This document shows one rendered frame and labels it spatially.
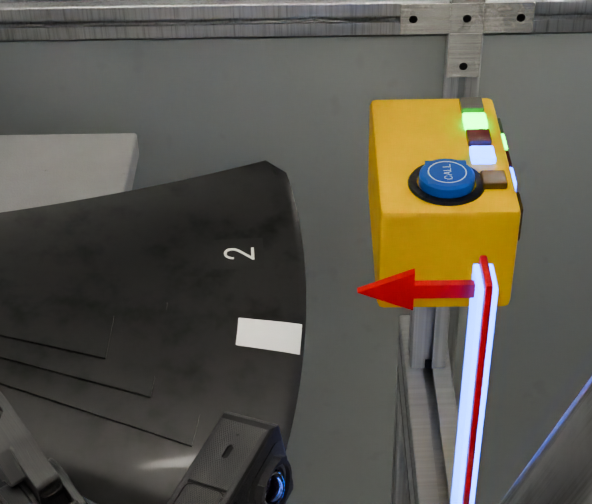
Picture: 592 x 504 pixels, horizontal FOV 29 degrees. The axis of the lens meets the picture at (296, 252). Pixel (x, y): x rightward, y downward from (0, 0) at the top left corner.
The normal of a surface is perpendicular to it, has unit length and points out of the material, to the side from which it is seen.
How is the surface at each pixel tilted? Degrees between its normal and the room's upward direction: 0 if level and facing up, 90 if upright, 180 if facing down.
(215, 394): 22
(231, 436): 8
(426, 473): 0
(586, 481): 75
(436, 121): 0
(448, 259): 90
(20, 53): 90
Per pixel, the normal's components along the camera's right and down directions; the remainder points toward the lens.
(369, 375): 0.00, 0.62
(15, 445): 0.15, -0.48
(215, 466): -0.15, -0.74
